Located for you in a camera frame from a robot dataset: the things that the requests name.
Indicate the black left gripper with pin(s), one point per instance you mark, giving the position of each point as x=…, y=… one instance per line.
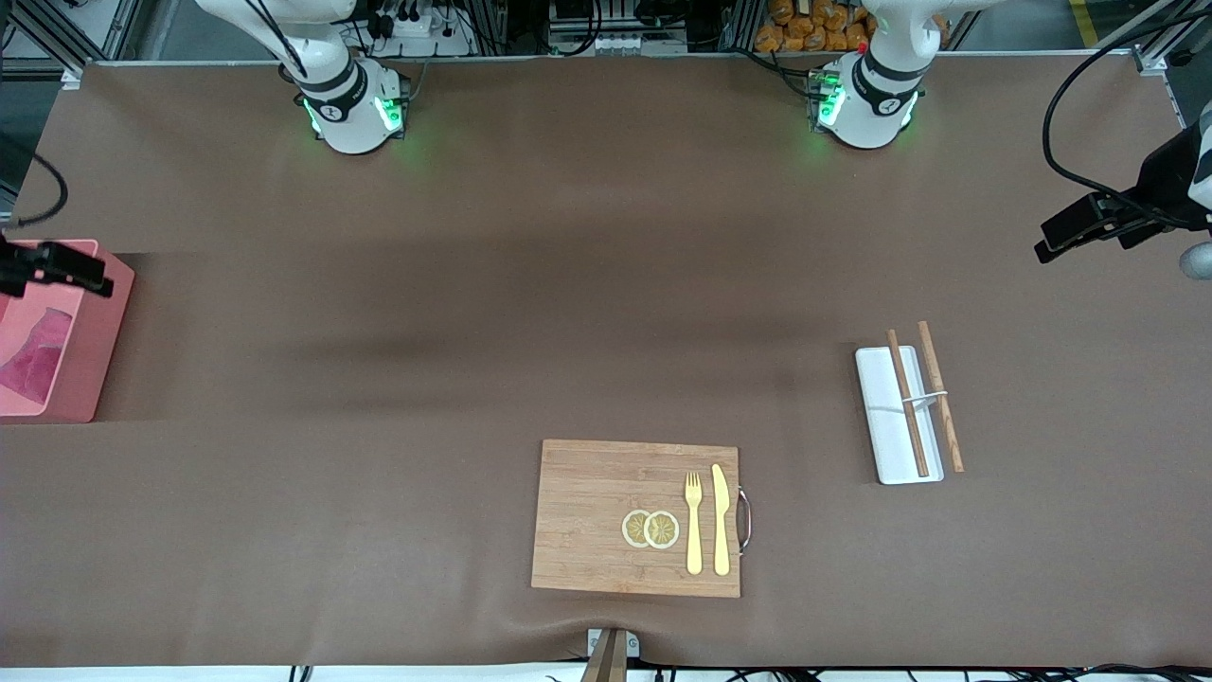
x=1163, y=180

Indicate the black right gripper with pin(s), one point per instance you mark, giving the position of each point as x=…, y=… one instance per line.
x=38, y=264

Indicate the red cloth with grey trim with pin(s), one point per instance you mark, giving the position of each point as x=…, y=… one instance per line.
x=38, y=360

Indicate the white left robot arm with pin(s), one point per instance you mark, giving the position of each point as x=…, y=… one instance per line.
x=866, y=109

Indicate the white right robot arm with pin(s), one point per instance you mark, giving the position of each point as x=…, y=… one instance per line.
x=350, y=114

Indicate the pink plastic bin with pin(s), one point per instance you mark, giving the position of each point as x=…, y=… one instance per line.
x=95, y=350

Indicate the white rectangular tray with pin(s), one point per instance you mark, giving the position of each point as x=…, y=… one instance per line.
x=885, y=426

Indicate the white power strip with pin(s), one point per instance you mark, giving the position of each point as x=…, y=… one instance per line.
x=417, y=33

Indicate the yellow plastic knife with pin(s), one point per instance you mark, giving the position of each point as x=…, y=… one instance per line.
x=721, y=521

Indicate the yellow plastic fork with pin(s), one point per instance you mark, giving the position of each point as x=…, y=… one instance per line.
x=694, y=530

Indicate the lemon slice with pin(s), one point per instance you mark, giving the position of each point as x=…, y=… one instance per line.
x=662, y=529
x=632, y=528

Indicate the aluminium frame post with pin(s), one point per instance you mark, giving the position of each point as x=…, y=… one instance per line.
x=57, y=33
x=1150, y=43

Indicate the wooden camera mount post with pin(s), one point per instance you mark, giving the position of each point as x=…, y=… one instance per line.
x=606, y=658

